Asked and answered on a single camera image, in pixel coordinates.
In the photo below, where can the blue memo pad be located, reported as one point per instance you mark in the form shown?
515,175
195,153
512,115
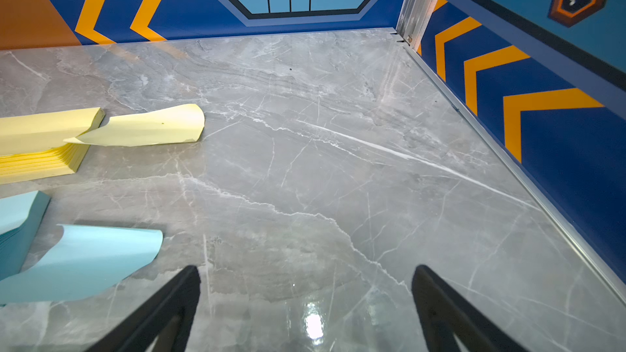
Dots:
21,216

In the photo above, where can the torn yellow memo page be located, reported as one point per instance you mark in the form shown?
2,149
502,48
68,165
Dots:
179,124

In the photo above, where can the yellow memo pad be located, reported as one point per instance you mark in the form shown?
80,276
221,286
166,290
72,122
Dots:
38,147

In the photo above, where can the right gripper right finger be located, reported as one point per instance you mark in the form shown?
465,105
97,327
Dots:
448,319

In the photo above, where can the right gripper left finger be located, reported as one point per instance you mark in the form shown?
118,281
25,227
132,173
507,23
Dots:
163,322

